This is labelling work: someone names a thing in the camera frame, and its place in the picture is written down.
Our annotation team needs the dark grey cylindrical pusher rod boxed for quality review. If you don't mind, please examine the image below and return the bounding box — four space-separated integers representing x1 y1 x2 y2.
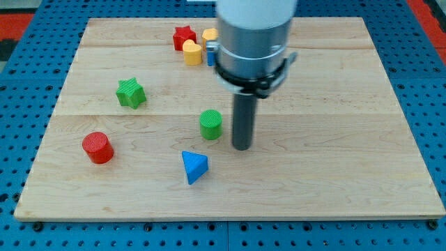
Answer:
232 94 257 151

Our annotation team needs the green cylinder block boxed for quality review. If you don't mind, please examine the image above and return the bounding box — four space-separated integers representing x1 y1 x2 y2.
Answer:
199 109 222 140

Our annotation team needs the yellow block behind arm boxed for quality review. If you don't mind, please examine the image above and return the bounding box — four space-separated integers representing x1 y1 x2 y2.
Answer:
201 28 219 51

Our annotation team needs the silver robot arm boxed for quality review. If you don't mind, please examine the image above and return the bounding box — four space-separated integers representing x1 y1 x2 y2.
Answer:
207 0 298 151

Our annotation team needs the blue block behind arm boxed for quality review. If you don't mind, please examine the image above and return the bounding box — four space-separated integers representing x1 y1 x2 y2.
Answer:
206 50 215 67

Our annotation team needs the yellow heart block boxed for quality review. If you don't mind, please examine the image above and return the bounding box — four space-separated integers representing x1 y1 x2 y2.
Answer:
182 39 203 66

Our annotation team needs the blue triangle block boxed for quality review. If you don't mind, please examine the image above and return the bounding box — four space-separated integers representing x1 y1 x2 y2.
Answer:
182 151 208 185

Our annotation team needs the red star block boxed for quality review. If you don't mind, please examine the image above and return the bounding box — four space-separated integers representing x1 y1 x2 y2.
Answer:
173 26 197 51

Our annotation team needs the light wooden board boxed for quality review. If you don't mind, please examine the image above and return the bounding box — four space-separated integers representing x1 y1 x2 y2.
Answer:
15 17 445 222

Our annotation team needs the green star block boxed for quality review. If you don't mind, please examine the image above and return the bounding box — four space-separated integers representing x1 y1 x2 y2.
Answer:
116 77 146 109

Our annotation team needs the red cylinder block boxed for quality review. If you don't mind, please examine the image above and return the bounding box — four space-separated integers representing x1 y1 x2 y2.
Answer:
82 132 114 164

